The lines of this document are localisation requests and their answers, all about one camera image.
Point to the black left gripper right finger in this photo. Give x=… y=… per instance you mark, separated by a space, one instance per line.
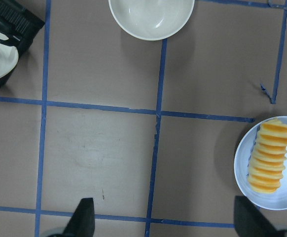
x=250 y=222

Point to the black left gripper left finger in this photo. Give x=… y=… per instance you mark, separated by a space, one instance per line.
x=81 y=224

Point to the yellow spiral bread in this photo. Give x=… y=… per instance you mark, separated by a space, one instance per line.
x=266 y=163

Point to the blue plate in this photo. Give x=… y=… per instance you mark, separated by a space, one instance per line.
x=274 y=201

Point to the black plate rack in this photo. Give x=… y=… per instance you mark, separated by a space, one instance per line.
x=20 y=25

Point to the white bowl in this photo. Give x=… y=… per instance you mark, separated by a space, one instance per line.
x=151 y=20

